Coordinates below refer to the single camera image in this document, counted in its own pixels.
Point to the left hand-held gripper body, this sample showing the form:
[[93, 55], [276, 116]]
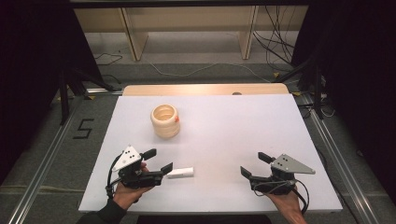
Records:
[[129, 160]]

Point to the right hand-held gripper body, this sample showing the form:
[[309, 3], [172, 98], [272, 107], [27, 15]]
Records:
[[285, 168]]

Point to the small white tube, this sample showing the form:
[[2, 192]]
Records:
[[180, 172]]

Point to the cream ribbed cup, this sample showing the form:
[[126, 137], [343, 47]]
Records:
[[165, 123]]

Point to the person's right hand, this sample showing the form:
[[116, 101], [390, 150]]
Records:
[[286, 202]]

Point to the person's left hand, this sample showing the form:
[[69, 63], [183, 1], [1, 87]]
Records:
[[126, 196]]

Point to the white table board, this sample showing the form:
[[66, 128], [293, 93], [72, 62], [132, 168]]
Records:
[[224, 140]]

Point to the grey round table grommet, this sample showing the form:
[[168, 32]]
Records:
[[236, 93]]

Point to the light wooden table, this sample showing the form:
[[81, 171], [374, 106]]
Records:
[[186, 89]]

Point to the black tripod stand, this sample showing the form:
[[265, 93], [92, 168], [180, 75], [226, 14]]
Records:
[[316, 84], [74, 81]]

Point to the black curtain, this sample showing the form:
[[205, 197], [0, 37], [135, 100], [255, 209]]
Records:
[[358, 77], [34, 62]]

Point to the light wooden desk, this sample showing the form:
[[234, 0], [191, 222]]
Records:
[[186, 17]]

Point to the aluminium floor rail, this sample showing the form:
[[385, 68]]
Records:
[[40, 174], [342, 174]]

